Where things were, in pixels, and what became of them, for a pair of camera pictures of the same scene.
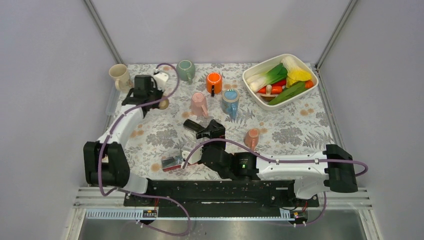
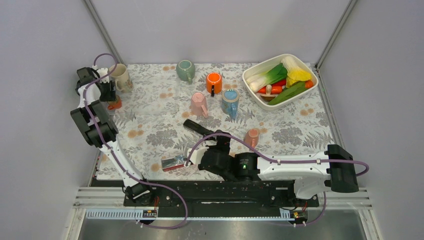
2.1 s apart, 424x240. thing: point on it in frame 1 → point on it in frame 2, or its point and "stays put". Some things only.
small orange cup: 163,104 → 115,104
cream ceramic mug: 120,72 stays put
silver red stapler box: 171,163 stays put
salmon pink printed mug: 251,138 stays put
